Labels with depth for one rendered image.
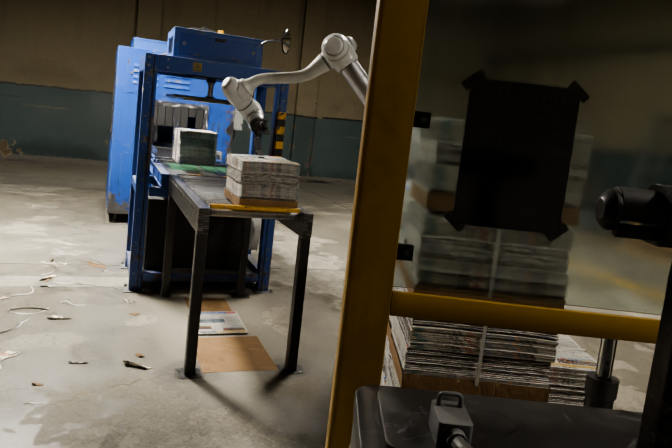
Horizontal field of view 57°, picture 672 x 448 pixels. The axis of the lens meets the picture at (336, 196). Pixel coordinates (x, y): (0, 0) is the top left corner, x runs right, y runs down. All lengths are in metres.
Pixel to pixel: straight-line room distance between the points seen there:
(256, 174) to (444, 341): 1.57
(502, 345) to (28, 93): 10.59
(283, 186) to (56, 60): 8.96
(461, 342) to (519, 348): 0.15
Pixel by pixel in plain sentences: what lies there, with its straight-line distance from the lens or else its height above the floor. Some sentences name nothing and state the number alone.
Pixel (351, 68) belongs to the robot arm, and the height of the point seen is 1.52.
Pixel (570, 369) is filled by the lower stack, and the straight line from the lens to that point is 2.06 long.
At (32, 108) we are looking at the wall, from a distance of 11.65.
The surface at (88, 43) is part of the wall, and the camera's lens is 11.63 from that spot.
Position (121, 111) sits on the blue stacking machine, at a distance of 6.46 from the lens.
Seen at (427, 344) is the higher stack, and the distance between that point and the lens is 1.60.
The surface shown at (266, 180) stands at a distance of 2.93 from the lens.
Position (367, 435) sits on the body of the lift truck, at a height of 0.79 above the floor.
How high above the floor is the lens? 1.25
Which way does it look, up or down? 7 degrees down
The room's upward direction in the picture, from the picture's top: 6 degrees clockwise
